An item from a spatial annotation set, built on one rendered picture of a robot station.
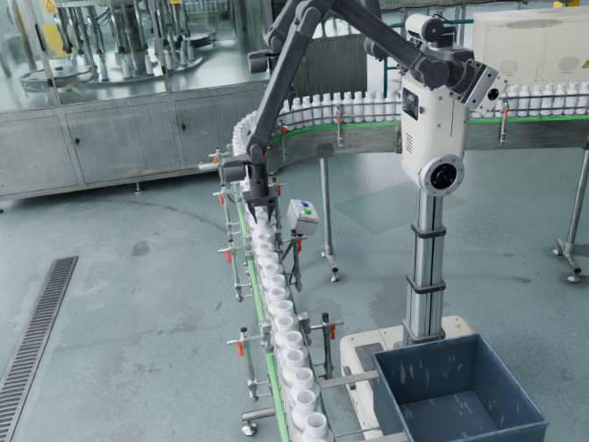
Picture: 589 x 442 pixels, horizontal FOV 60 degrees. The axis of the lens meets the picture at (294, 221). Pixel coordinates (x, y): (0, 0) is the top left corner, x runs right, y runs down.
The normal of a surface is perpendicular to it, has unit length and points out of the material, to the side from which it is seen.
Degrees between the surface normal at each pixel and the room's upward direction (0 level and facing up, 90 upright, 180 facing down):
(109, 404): 0
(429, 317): 90
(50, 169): 90
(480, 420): 0
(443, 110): 90
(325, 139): 90
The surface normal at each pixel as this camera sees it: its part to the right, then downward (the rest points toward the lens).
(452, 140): 0.19, 0.61
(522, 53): -0.14, 0.48
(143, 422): -0.08, -0.88
